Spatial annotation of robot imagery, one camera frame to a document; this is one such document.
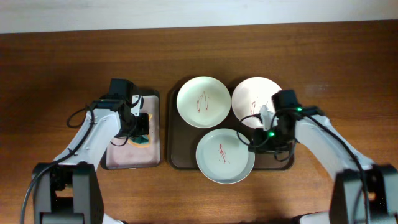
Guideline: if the small pink sponge tray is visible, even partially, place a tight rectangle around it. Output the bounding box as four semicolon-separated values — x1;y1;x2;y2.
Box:
100;90;161;170

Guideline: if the white plate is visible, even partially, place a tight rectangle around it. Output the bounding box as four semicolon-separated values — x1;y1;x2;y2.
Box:
176;76;231;128
195;128;255;184
231;77;281;129

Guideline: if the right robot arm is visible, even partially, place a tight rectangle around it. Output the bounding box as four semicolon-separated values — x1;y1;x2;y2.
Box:
249;90;397;224

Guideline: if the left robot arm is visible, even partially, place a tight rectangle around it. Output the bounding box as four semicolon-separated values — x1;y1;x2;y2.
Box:
20;78;149;223

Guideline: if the white plate front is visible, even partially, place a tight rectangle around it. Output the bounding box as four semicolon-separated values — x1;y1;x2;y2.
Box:
195;128;255;184

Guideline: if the green yellow sponge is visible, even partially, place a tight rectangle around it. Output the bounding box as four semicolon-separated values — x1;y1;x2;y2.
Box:
128;113;152;147

